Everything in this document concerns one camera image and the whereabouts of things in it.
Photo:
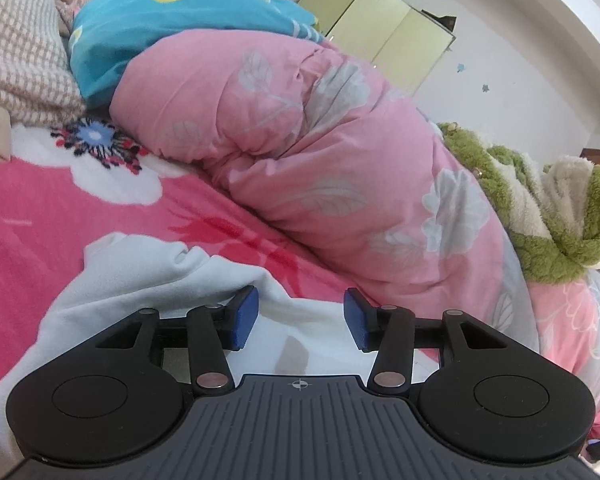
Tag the blue dotted pillow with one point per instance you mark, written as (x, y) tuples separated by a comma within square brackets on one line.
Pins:
[(155, 25)]

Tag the pink floral quilt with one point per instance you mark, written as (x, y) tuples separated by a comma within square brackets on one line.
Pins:
[(330, 160)]

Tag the white sweatshirt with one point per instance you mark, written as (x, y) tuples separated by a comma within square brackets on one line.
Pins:
[(130, 285)]

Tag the yellow wardrobe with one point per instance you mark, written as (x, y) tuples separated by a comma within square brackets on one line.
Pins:
[(380, 35)]

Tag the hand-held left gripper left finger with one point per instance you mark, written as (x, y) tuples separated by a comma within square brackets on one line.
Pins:
[(245, 320)]

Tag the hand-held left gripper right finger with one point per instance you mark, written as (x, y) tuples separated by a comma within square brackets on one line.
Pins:
[(352, 320)]

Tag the dark box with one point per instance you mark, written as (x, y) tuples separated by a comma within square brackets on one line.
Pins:
[(440, 20)]

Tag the checkered knit pillow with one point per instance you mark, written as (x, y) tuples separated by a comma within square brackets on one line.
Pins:
[(20, 60)]

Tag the green and cream plush blanket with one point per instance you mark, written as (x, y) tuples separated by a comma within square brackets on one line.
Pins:
[(555, 250)]

